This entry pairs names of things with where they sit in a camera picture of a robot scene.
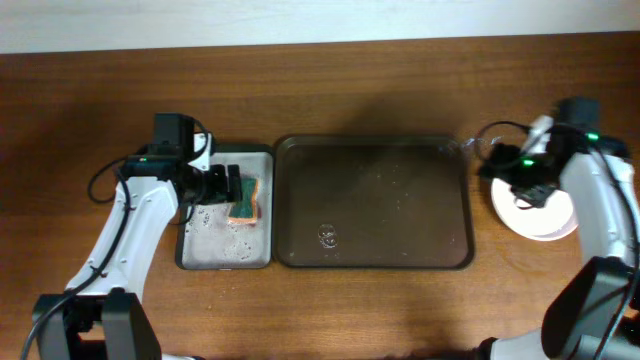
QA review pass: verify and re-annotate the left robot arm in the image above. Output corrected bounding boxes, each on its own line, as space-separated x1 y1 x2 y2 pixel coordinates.
20 113 243 359

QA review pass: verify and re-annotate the brown plastic tray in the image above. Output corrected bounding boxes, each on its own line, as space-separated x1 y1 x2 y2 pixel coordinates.
272 135 475 271

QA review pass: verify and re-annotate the small black soapy tray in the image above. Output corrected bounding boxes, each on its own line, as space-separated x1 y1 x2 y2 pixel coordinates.
175 144 275 270

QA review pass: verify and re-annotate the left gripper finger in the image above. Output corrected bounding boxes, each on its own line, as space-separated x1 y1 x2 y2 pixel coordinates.
227 164 243 202
209 165 228 203

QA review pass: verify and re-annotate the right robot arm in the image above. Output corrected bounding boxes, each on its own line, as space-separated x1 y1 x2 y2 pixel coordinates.
474 97 639 359

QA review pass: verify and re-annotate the green and orange sponge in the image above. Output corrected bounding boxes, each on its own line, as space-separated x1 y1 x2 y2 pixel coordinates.
228 177 260 224

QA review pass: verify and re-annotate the pinkish white plate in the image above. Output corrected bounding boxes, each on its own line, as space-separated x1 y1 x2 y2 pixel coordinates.
490 179 578 241

